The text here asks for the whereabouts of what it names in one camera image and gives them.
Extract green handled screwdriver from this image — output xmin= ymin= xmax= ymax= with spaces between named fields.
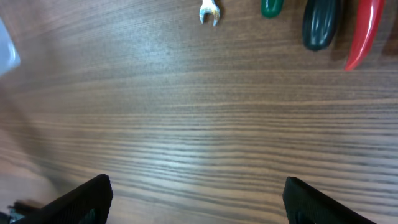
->
xmin=261 ymin=0 xmax=284 ymax=18

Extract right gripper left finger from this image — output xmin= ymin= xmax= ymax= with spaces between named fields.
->
xmin=11 ymin=174 xmax=113 ymax=224

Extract red handled cutting pliers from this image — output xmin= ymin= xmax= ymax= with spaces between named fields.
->
xmin=345 ymin=0 xmax=386 ymax=71

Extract small silver wrench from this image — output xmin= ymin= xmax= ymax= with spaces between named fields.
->
xmin=199 ymin=0 xmax=221 ymax=26

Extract clear plastic container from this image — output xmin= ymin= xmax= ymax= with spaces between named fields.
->
xmin=0 ymin=20 xmax=21 ymax=76

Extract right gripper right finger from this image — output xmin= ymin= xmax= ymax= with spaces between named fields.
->
xmin=282 ymin=177 xmax=376 ymax=224

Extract red and black screwdriver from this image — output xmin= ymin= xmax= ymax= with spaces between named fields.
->
xmin=302 ymin=0 xmax=341 ymax=52

